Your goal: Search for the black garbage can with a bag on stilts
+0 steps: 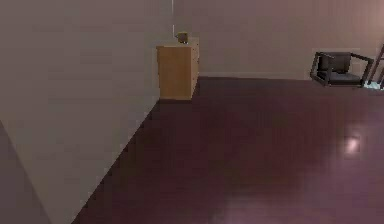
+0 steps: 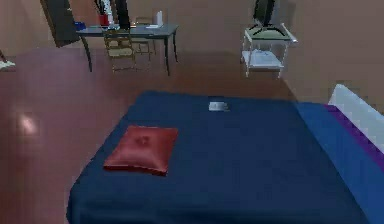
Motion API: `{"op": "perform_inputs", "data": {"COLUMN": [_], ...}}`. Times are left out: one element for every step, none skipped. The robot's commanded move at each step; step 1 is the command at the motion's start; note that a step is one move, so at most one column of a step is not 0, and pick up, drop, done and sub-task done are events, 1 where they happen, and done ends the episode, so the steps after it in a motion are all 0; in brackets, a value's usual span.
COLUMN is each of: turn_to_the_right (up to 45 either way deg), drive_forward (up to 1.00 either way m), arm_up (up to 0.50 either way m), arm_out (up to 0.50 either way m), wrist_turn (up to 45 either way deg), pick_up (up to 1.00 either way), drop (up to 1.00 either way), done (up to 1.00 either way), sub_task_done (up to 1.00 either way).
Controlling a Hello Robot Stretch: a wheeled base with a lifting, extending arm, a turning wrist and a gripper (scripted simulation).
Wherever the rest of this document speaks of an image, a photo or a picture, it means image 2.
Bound small grey flat device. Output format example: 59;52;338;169
208;101;230;113

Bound red square pillow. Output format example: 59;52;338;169
103;125;179;177

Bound blue bed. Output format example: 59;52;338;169
65;83;384;224

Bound white trolley stand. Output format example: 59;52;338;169
240;23;299;80

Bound dark grey desk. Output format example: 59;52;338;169
75;23;180;76

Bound tan wooden chair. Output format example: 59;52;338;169
103;27;157;73

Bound white box on desk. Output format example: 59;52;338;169
145;10;164;29

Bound black television set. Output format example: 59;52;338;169
248;0;287;37

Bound red cup with pens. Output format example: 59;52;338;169
94;0;111;27

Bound dark brown room door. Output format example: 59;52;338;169
39;0;81;48

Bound white object with dark leg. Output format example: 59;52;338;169
0;49;16;72

